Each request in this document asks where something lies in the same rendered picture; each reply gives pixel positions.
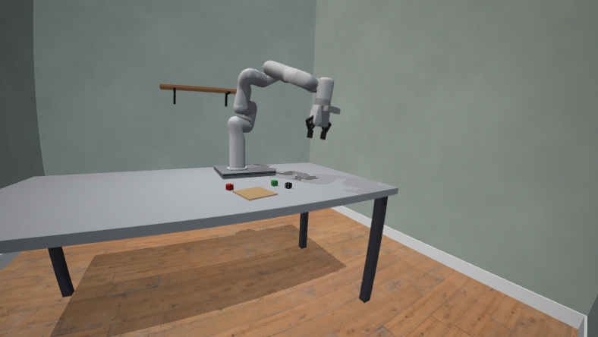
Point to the tan square mat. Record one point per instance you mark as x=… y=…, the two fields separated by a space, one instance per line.
x=254 y=193

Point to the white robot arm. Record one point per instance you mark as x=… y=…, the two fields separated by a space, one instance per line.
x=323 y=88

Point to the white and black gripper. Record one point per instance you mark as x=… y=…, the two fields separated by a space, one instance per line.
x=319 y=118

